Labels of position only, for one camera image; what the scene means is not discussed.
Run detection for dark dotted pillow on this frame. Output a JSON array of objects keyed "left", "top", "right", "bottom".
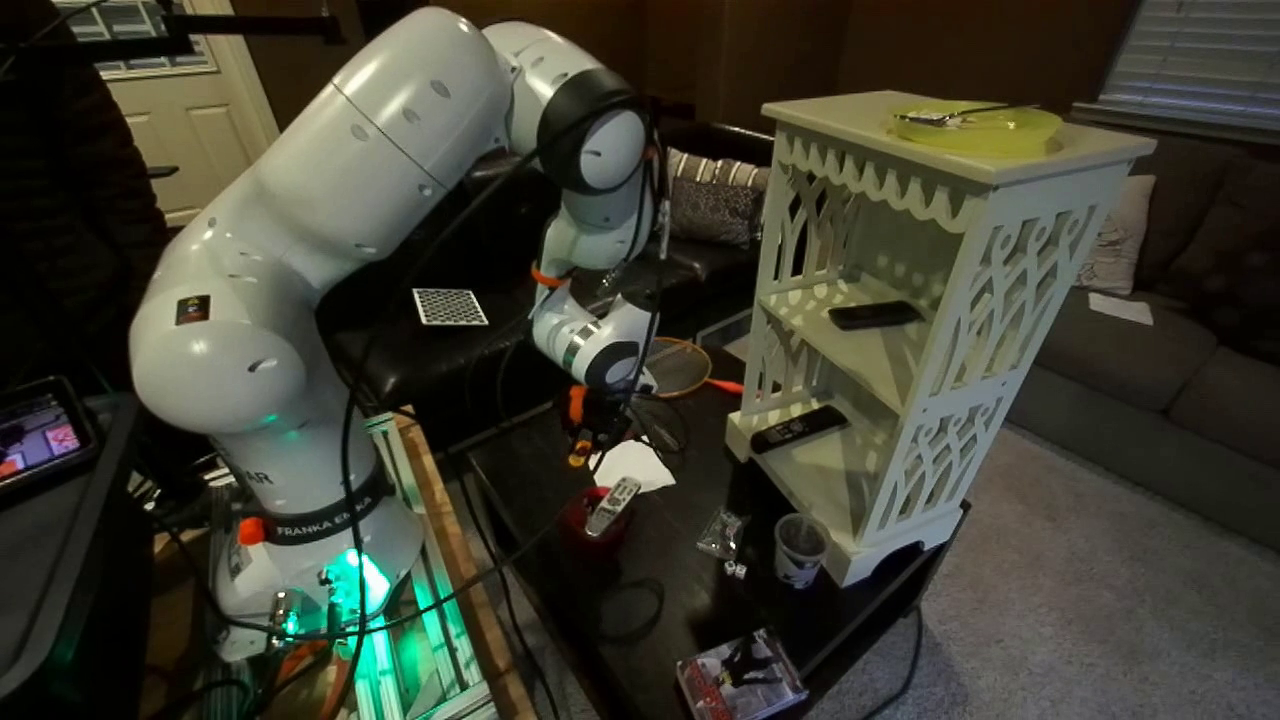
[{"left": 1154, "top": 154, "right": 1280, "bottom": 366}]

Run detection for white lattice shelf unit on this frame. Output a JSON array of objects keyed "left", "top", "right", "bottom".
[{"left": 724, "top": 88, "right": 1158, "bottom": 591}]

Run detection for small black remote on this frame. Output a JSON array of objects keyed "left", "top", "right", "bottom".
[{"left": 825, "top": 296, "right": 929, "bottom": 337}]

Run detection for white panel door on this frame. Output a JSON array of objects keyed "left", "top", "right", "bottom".
[{"left": 55, "top": 0, "right": 289, "bottom": 232}]

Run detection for white window blinds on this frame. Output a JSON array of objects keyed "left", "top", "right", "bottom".
[{"left": 1100, "top": 0, "right": 1280, "bottom": 137}]

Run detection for plain light pillow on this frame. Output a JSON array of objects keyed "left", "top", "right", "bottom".
[{"left": 1077, "top": 167, "right": 1158, "bottom": 299}]

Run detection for light patterned pillow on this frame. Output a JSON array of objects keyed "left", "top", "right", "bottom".
[{"left": 660, "top": 145, "right": 778, "bottom": 252}]

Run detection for dark low side table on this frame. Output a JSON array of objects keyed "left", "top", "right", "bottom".
[{"left": 316, "top": 154, "right": 767, "bottom": 457}]

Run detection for yellow-green plate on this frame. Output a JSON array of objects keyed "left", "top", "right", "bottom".
[{"left": 893, "top": 98, "right": 1070, "bottom": 165}]

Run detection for clear plastic bag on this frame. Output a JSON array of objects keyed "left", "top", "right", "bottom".
[{"left": 694, "top": 513, "right": 761, "bottom": 581}]

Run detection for dark spoon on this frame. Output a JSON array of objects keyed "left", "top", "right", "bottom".
[{"left": 895, "top": 104, "right": 1010, "bottom": 131}]

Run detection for white remote control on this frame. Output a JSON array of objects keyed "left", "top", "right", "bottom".
[{"left": 579, "top": 476, "right": 645, "bottom": 542}]

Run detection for olive grey sofa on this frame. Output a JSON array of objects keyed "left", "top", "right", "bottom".
[{"left": 1005, "top": 131, "right": 1280, "bottom": 550}]

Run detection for red cup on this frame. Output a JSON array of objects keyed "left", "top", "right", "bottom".
[{"left": 561, "top": 483, "right": 637, "bottom": 557}]

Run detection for tablet with lit screen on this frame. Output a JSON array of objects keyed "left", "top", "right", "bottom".
[{"left": 0, "top": 377, "right": 99, "bottom": 506}]

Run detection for long black remote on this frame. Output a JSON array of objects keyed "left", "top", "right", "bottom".
[{"left": 746, "top": 405, "right": 850, "bottom": 460}]

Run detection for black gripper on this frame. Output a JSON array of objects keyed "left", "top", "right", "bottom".
[{"left": 588, "top": 377, "right": 656, "bottom": 471}]

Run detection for grey translucent cup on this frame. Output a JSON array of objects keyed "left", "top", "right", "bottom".
[{"left": 770, "top": 513, "right": 836, "bottom": 595}]

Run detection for black coffee table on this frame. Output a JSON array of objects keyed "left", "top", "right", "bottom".
[{"left": 455, "top": 337, "right": 970, "bottom": 720}]

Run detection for white paper sheet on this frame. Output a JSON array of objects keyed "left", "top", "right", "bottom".
[{"left": 1083, "top": 288, "right": 1158, "bottom": 333}]

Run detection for white paper napkin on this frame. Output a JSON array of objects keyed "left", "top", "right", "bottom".
[{"left": 588, "top": 435, "right": 678, "bottom": 495}]

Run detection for black camera stand boom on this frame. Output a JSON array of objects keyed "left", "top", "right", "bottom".
[{"left": 0, "top": 0, "right": 340, "bottom": 62}]

